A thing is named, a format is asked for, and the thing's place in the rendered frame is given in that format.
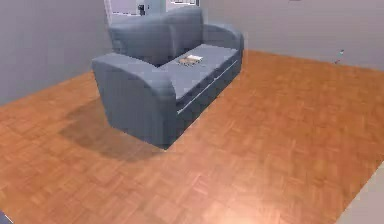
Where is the blue-grey sofa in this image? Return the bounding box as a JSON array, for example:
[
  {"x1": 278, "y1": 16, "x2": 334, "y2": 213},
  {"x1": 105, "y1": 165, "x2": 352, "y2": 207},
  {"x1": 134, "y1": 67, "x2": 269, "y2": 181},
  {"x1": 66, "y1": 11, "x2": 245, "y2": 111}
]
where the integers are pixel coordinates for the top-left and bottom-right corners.
[{"x1": 91, "y1": 6, "x2": 245, "y2": 150}]

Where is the white and brown book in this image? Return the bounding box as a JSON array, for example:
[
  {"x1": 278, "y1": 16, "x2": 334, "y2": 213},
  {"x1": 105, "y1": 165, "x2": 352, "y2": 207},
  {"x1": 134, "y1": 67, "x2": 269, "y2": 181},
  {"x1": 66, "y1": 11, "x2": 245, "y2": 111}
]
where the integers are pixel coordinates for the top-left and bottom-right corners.
[{"x1": 178, "y1": 54, "x2": 204, "y2": 66}]

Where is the small teal and red object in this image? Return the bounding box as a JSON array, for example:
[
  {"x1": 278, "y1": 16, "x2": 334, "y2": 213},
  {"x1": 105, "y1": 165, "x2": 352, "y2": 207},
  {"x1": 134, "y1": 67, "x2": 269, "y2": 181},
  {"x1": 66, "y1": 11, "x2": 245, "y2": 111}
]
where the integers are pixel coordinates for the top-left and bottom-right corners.
[{"x1": 334, "y1": 49, "x2": 346, "y2": 65}]

